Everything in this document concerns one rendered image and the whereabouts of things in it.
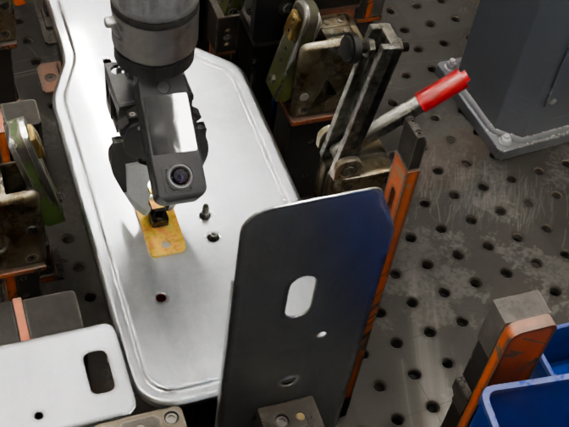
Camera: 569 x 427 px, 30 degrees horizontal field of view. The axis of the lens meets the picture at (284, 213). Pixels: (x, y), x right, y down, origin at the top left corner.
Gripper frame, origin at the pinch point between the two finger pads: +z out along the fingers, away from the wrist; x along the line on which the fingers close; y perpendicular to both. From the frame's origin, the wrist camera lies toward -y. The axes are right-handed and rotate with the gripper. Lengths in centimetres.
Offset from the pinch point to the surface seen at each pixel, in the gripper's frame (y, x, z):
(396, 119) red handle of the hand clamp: -1.1, -24.2, -8.0
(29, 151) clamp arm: 3.5, 11.6, -7.6
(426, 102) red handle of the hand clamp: -1.2, -27.0, -9.9
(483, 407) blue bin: -35.6, -16.0, -12.5
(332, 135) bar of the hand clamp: 0.7, -18.3, -5.3
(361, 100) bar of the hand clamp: -2.1, -19.2, -12.7
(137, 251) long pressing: -3.0, 2.9, 2.4
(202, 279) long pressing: -7.9, -2.4, 2.5
